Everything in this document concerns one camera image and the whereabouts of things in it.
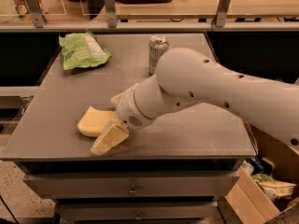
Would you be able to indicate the lower grey drawer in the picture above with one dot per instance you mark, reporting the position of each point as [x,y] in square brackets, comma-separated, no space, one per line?
[135,211]

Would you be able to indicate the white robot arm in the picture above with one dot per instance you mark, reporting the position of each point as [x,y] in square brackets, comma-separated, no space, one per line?
[185,77]

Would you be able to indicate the green rice chip bag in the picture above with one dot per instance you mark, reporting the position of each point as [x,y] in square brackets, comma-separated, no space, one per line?
[82,50]

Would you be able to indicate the left metal bracket post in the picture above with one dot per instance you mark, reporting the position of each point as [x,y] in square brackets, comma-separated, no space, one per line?
[37,16]

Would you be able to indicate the brown cardboard box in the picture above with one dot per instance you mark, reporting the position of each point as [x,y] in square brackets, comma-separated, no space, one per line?
[247,203]

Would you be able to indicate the yellow green snack packet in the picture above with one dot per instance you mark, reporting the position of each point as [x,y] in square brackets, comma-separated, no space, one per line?
[273,189]

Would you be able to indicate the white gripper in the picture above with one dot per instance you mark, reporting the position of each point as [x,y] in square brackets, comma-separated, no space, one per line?
[128,108]

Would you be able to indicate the middle metal bracket post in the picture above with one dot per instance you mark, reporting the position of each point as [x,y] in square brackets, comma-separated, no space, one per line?
[111,13]

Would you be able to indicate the right metal bracket post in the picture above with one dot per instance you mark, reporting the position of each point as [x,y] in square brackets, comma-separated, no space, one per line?
[221,14]

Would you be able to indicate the upper grey drawer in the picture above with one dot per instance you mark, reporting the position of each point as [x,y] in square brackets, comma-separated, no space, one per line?
[131,184]

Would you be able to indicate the yellow wavy sponge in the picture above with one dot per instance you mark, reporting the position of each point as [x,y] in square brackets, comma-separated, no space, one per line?
[94,121]

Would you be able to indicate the silver soda can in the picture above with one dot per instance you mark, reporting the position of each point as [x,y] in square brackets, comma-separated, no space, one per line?
[158,45]

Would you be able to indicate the grey drawer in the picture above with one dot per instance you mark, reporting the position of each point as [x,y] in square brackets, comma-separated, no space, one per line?
[131,184]
[135,211]

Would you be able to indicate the metal bracket post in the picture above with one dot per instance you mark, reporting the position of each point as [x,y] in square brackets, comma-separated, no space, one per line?
[37,16]
[221,14]
[111,13]

